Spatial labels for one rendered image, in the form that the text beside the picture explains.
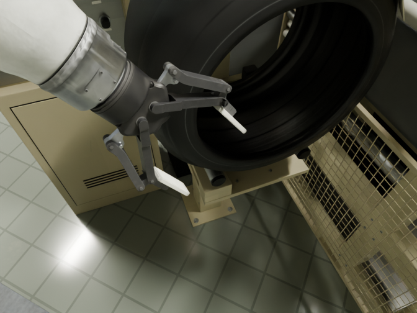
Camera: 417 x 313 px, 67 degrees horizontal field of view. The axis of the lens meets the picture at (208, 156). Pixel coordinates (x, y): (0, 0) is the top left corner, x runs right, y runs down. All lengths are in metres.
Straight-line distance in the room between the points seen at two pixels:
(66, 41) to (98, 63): 0.03
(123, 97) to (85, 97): 0.04
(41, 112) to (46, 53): 1.07
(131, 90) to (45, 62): 0.09
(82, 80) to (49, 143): 1.18
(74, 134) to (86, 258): 0.71
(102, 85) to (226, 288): 1.46
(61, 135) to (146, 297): 0.88
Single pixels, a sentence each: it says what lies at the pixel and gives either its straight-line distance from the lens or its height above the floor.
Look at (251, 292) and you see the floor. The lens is 1.72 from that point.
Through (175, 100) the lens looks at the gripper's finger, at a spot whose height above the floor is 1.37.
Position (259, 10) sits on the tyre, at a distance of 0.55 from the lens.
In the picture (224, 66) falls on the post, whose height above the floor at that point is 1.00.
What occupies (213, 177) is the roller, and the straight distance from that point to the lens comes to 0.89.
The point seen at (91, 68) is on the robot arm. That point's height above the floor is 1.46.
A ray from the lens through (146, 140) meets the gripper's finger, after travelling 0.42.
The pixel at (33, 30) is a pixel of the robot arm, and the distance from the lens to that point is 0.32.
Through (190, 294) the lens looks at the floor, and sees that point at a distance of 1.71.
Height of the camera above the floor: 1.65
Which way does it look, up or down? 52 degrees down
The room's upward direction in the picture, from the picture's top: straight up
